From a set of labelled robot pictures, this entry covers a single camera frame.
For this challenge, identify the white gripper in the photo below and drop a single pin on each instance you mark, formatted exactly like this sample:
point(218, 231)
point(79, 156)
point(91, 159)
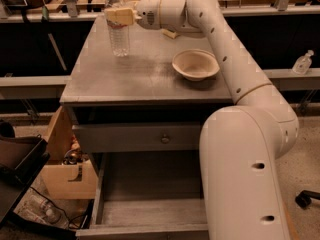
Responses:
point(148, 13)

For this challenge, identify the clear plastic water bottle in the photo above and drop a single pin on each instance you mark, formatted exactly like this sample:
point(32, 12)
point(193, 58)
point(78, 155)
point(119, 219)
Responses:
point(118, 33)

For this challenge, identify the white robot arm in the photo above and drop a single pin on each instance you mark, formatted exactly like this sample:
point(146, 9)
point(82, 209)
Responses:
point(239, 144)

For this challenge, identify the grey wooden drawer cabinet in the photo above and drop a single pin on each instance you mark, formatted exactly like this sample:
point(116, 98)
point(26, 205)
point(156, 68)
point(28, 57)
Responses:
point(140, 88)

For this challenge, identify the round metal drawer knob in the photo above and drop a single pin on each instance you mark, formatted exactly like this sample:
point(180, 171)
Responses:
point(165, 139)

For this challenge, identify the closed grey top drawer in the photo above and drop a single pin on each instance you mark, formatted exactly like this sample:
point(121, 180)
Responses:
point(133, 137)

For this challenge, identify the open grey middle drawer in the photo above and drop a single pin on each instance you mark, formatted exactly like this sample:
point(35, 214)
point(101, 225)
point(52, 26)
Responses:
point(148, 196)

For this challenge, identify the clear sanitizer pump bottle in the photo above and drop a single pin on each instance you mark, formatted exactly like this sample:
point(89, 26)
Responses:
point(303, 63)

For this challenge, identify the plastic bottle on floor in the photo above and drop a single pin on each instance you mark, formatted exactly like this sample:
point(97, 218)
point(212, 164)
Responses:
point(49, 212)

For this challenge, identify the green and yellow sponge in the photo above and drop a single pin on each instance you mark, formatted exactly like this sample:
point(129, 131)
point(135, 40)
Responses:
point(169, 33)

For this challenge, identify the white paper bowl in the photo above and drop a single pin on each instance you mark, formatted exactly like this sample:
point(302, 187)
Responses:
point(195, 64)

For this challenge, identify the light wooden box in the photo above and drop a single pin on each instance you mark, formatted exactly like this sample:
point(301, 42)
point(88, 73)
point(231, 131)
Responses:
point(69, 173)

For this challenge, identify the black tray cart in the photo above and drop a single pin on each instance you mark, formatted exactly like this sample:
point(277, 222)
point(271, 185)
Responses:
point(21, 160)

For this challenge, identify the black chair caster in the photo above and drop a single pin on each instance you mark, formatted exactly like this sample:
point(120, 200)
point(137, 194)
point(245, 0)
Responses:
point(305, 197)

